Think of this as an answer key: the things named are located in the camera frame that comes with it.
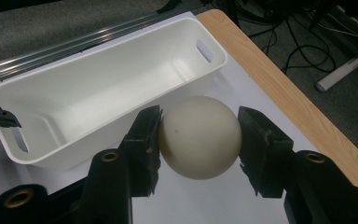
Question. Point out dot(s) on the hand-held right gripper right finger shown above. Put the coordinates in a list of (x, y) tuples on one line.
[(264, 152)]

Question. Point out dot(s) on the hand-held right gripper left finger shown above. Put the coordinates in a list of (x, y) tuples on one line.
[(144, 149)]

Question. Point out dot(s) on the white ball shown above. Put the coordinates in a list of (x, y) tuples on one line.
[(199, 137)]

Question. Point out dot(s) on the white plastic bin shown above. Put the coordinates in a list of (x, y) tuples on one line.
[(105, 93)]

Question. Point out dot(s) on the white metal stand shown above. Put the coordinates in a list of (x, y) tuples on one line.
[(345, 70)]

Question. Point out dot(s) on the aluminium rail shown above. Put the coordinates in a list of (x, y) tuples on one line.
[(43, 59)]

